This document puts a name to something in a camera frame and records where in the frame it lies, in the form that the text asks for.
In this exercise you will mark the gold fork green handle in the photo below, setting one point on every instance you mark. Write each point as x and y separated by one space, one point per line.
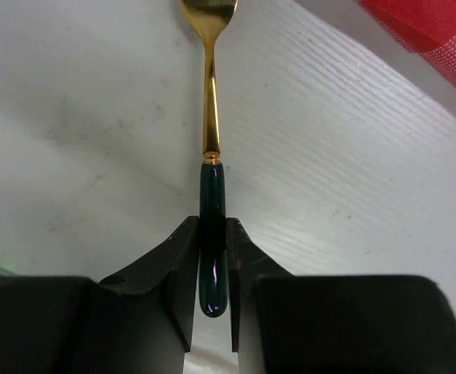
209 19

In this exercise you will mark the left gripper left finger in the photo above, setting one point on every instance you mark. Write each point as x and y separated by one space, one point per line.
137 320

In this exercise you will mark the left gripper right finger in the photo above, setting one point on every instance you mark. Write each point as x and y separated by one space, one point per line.
284 323

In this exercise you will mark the red checkered cloth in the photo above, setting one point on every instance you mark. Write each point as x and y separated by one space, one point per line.
427 28

